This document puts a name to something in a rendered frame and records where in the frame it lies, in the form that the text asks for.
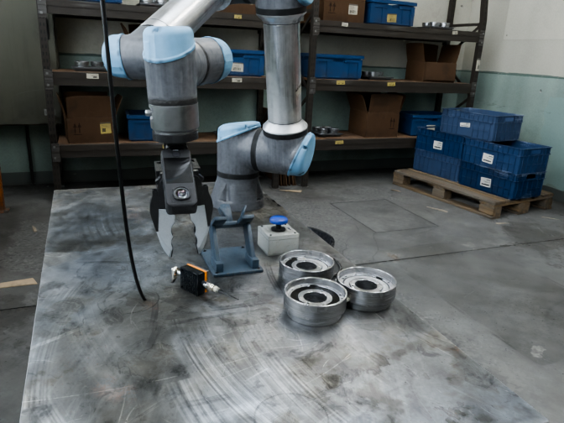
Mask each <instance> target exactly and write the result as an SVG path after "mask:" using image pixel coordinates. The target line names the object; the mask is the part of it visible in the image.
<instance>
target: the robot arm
mask: <svg viewBox="0 0 564 423"><path fill-rule="evenodd" d="M312 2H313V0H169V1H168V2H167V3H166V4H165V5H164V6H163V7H161V8H160V9H159V10H158V11H157V12H155V13H154V14H153V15H152V16H151V17H149V18H148V19H147V20H146V21H145V22H143V23H142V24H141V25H140V26H139V27H137V28H136V29H135V30H134V31H133V32H132V33H131V34H113V35H110V36H109V37H108V39H109V48H110V56H111V65H112V75H113V76H116V77H120V78H127V79H129V80H133V79H137V80H146V84H147V93H148V101H149V108H150V110H145V116H151V117H150V127H151V128H152V129H153V130H152V135H153V141H155V142H159V143H164V150H162V151H161V154H160V161H155V162H154V169H155V179H156V180H155V183H156V188H157V189H152V197H151V199H150V202H149V209H150V215H151V218H152V221H153V224H154V227H155V230H156V232H157V234H158V237H159V241H160V243H161V246H162V248H163V250H164V251H165V252H166V254H167V255H168V256H169V257H172V253H173V246H172V243H171V241H172V238H173V233H172V231H171V228H172V226H173V225H174V223H175V215H178V214H189V215H190V218H191V221H192V222H193V223H194V224H195V226H194V234H195V236H196V250H197V253H201V251H202V249H203V248H204V246H205V244H206V239H207V235H208V232H209V226H210V224H211V219H212V210H213V207H214V208H216V209H218V208H219V207H220V205H221V204H229V205H230V207H231V211H232V212H242V209H243V207H244V206H245V205H246V206H247V207H246V210H245V211H246V212H251V211H256V210H258V209H260V208H262V207H263V206H264V194H263V192H262V188H261V185H260V182H259V171H261V172H268V173H274V174H281V175H288V176H290V175H295V176H302V175H304V174H305V173H306V171H307V170H308V169H309V167H310V165H311V161H312V157H313V154H314V150H315V144H316V138H315V134H313V133H311V132H309V133H308V126H307V122H306V121H304V120H303V119H302V118H301V73H300V20H301V18H302V17H303V16H304V15H305V14H306V6H308V5H310V4H312ZM237 3H247V4H255V7H256V15H257V16H258V17H259V18H261V19H262V21H263V24H264V55H265V71H266V87H267V103H268V120H267V121H266V122H265V123H264V125H263V128H261V125H260V122H238V123H226V124H223V125H222V126H220V127H219V129H218V131H217V180H216V183H215V185H214V187H213V190H212V193H211V195H210V193H209V191H208V185H202V183H201V182H202V181H203V180H204V177H203V176H202V175H201V168H200V166H199V165H198V163H197V161H196V159H192V158H191V152H190V150H189V149H188V148H187V144H186V143H187V142H191V141H194V140H197V139H198V129H197V128H198V127H199V111H198V101H197V87H198V86H202V85H205V84H214V83H217V82H218V81H220V80H222V79H224V78H225V77H227V75H228V74H229V73H230V71H231V69H232V62H233V59H232V52H231V50H230V48H229V47H228V45H227V44H226V43H225V42H224V41H222V40H221V39H218V38H212V37H210V36H205V37H202V38H194V33H195V32H196V31H197V30H198V29H199V28H200V27H201V26H202V25H203V24H204V23H205V22H206V21H207V20H208V19H209V18H210V17H211V16H212V15H213V14H214V13H215V12H216V11H221V10H223V9H225V8H226V7H227V6H228V5H231V4H237Z"/></svg>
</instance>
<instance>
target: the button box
mask: <svg viewBox="0 0 564 423"><path fill-rule="evenodd" d="M275 227H276V225H275V224H274V225H264V226H258V245H259V246H260V247H261V249H262V250H263V251H264V252H265V253H266V254H267V255H268V256H275V255H282V254H283V253H286V252H289V251H292V250H298V247H299V233H298V232H297V231H296V230H294V229H293V228H292V227H291V226H290V225H288V224H287V223H286V224H284V225H281V229H277V228H275Z"/></svg>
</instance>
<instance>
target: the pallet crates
mask: <svg viewBox="0 0 564 423"><path fill-rule="evenodd" d="M442 109H443V110H442V114H441V115H442V116H441V126H429V127H417V128H418V131H417V138H416V144H415V152H414V154H415V157H414V164H413V168H409V169H407V170H406V169H402V170H395V171H394V178H393V183H392V184H394V185H398V186H401V187H403V188H405V189H408V190H411V191H414V192H417V193H420V194H422V195H425V196H429V197H431V198H434V199H437V200H438V201H443V202H445V203H448V204H450V205H453V206H457V207H459V208H462V209H464V210H467V211H469V212H473V213H476V214H478V215H480V216H483V217H487V218H489V219H492V220H493V219H497V218H500V214H501V210H505V211H507V212H512V213H514V214H517V215H519V214H523V213H527V212H528V210H529V207H530V206H534V207H538V208H540V209H543V210H548V209H551V205H552V197H553V196H554V194H553V193H551V192H548V191H543V190H542V186H543V181H544V179H545V174H546V172H547V171H546V166H547V163H548V159H549V154H550V152H551V148H552V147H550V146H545V145H541V144H533V143H528V142H524V141H519V140H517V139H519V137H520V129H521V124H522V123H523V116H524V115H519V114H513V113H507V112H496V111H490V110H484V109H478V108H472V107H449V108H442ZM452 109H460V111H458V110H452ZM427 128H435V130H430V129H427ZM410 177H411V178H414V179H416V181H419V182H421V183H424V184H427V185H430V186H433V190H432V192H431V191H427V190H424V189H421V188H419V187H416V186H413V185H410ZM452 193H454V194H457V195H459V196H464V197H466V198H469V199H472V200H475V201H479V203H480V204H479V208H477V207H475V206H470V205H468V204H465V203H462V202H460V201H456V200H453V199H451V196H452Z"/></svg>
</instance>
